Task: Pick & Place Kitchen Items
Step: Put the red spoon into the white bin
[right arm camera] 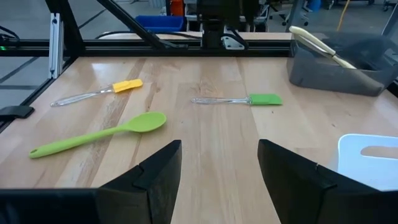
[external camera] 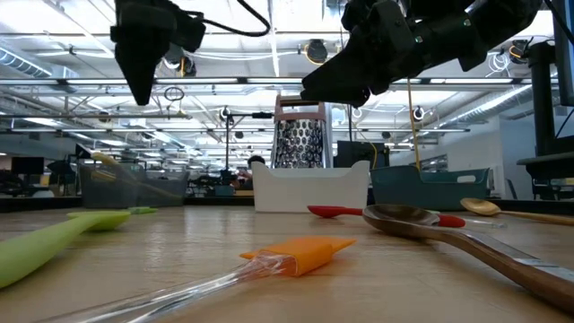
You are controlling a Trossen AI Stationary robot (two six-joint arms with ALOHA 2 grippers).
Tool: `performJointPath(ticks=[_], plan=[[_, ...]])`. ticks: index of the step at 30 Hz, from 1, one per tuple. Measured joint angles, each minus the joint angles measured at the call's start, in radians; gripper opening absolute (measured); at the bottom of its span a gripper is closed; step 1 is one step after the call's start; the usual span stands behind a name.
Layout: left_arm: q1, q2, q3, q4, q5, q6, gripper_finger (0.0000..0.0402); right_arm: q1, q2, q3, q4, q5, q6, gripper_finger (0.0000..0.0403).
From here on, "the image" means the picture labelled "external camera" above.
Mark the black box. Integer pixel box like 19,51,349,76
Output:
334,140,390,170

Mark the black monitor stand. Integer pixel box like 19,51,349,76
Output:
528,40,559,158

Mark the light wooden spoon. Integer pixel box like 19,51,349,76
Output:
460,197,574,227

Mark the black camera stand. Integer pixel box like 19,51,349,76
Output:
222,106,274,185

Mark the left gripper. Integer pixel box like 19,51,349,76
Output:
109,0,180,107

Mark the computer monitor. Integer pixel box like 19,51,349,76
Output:
552,0,574,108

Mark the red silicone spoon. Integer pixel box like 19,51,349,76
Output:
307,205,466,229

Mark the black ceiling cable reel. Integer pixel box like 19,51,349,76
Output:
304,39,331,65
163,43,197,77

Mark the person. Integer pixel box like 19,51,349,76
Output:
230,154,267,190

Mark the teal plastic bin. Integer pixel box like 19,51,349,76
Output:
370,164,492,212

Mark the dark wooden spoon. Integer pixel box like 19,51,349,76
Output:
361,204,574,313

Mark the orange spatula clear handle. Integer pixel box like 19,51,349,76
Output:
35,236,359,323

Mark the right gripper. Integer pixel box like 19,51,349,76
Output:
300,0,476,108

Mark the grey translucent plastic bin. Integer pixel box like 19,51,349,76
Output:
78,161,190,210

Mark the grey workstation desk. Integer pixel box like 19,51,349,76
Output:
517,151,574,181

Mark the long yellow cable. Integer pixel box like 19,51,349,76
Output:
405,78,422,172

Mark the lime green silicone spoon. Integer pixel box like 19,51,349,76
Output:
0,210,132,291

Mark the pink-handled metal box grater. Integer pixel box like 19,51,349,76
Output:
270,92,334,170

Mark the white plastic bin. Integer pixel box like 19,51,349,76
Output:
250,160,371,214

